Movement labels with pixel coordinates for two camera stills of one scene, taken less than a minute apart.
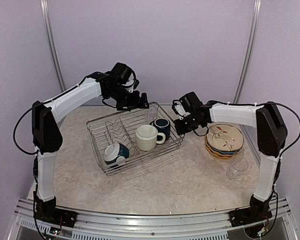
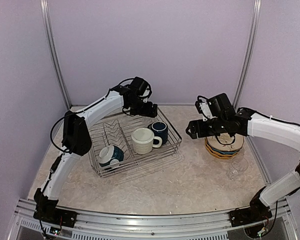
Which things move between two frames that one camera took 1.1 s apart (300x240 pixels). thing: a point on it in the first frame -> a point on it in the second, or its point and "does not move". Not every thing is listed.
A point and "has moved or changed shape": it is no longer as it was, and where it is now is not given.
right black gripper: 180,130 -> 202,133
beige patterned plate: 225,137 does not move
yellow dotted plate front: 210,153 does not move
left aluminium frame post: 47,20 does not move
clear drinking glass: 238,165 does not move
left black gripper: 135,103 -> 147,112
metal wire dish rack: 125,141 does not move
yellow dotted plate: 219,153 does not move
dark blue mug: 163,125 has moved or changed shape
